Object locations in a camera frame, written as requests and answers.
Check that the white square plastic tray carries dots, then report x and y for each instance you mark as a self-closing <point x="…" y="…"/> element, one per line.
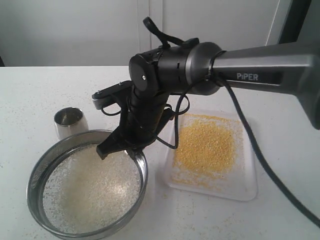
<point x="241" y="181"/>

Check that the white cabinet doors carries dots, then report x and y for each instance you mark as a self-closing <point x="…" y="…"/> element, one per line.
<point x="109" y="32"/>

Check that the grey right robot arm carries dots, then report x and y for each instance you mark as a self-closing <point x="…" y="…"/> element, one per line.
<point x="289" y="68"/>

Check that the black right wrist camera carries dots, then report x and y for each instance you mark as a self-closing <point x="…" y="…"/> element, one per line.
<point x="116" y="94"/>

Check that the round steel mesh sieve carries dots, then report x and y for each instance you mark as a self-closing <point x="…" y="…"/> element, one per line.
<point x="50" y="160"/>

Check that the fine yellow millet grains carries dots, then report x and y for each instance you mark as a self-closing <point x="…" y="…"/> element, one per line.
<point x="207" y="151"/>

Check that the stainless steel cup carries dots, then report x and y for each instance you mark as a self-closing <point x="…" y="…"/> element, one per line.
<point x="70" y="121"/>

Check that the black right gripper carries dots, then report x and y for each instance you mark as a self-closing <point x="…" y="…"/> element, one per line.
<point x="141" y="120"/>

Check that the yellow grain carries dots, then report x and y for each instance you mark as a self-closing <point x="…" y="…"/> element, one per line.
<point x="85" y="193"/>

